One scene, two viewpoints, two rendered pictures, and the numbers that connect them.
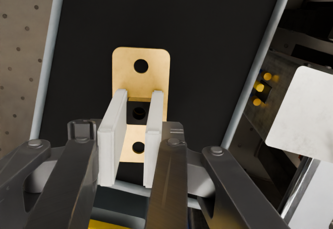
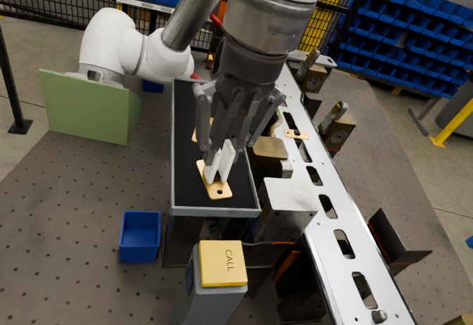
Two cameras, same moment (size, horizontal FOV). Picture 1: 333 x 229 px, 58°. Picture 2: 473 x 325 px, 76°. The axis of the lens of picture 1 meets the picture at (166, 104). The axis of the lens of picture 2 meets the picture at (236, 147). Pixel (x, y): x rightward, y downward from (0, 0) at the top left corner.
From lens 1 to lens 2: 0.45 m
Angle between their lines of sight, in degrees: 65
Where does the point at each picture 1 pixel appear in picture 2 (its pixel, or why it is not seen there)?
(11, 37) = not seen: outside the picture
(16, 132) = not seen: outside the picture
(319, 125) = (288, 196)
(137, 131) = (216, 186)
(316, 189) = (333, 278)
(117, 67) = (200, 166)
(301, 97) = (273, 187)
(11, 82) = not seen: outside the picture
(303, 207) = (338, 296)
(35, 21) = (65, 316)
